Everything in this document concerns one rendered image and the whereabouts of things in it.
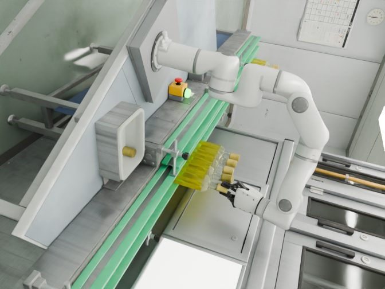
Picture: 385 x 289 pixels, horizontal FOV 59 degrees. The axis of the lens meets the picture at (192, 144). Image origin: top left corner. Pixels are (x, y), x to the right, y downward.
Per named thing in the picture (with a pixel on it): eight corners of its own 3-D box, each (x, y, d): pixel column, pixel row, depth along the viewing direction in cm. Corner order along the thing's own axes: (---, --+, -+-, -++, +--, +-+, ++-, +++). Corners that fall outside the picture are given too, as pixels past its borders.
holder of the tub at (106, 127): (101, 187, 124) (120, 193, 122) (94, 122, 109) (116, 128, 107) (124, 161, 138) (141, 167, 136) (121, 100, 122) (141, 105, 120)
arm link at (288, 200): (297, 151, 127) (279, 202, 132) (289, 154, 116) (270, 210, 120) (320, 159, 123) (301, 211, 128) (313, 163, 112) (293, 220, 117)
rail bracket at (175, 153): (156, 172, 136) (185, 180, 133) (157, 137, 127) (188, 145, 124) (159, 168, 139) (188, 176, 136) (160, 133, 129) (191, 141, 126)
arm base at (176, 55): (149, 44, 120) (190, 54, 117) (162, 21, 126) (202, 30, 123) (154, 74, 133) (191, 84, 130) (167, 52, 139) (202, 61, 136)
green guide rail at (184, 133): (161, 149, 135) (180, 154, 133) (161, 147, 135) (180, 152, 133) (251, 36, 274) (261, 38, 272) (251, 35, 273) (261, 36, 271)
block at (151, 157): (140, 164, 137) (156, 168, 135) (140, 144, 132) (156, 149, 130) (144, 159, 140) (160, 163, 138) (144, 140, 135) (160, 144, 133)
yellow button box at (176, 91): (167, 98, 166) (181, 101, 164) (168, 84, 162) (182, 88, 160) (173, 93, 171) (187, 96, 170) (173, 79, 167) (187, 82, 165)
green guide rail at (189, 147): (161, 164, 139) (179, 169, 137) (161, 161, 139) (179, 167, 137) (250, 45, 278) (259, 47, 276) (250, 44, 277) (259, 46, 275)
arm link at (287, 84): (278, 68, 113) (322, 79, 110) (281, 71, 126) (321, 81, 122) (266, 108, 116) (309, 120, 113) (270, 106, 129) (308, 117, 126)
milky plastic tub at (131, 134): (100, 176, 121) (122, 183, 119) (95, 122, 108) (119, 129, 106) (125, 151, 135) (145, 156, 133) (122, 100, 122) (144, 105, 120)
